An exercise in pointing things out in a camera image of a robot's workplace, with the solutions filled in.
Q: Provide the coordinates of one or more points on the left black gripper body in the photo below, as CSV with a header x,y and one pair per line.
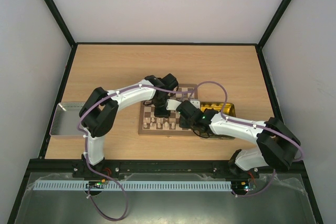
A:
x,y
157,112

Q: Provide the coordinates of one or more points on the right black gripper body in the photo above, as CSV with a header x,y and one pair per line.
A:
x,y
184,121

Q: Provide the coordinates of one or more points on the wooden chess board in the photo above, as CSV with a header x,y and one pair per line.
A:
x,y
151,125

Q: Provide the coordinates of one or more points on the yellow tin tray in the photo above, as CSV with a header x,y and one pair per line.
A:
x,y
229,109

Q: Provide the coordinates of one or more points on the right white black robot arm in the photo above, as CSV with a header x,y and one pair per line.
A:
x,y
276,145

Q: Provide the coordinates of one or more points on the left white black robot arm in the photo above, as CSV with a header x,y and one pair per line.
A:
x,y
98,114

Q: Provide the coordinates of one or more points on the silver metal tray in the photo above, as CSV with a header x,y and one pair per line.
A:
x,y
65,120

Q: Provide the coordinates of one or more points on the clear plastic sheet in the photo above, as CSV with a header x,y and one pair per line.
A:
x,y
279,199

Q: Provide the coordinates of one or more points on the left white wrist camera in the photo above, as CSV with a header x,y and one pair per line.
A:
x,y
171,105

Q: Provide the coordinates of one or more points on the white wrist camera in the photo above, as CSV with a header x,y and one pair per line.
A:
x,y
171,105
195,103

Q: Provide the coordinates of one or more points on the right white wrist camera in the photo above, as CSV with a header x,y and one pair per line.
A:
x,y
195,103

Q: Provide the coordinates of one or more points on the grey slotted cable duct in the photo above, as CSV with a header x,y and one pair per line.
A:
x,y
76,185

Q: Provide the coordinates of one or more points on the black aluminium frame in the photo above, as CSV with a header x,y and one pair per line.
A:
x,y
41,164

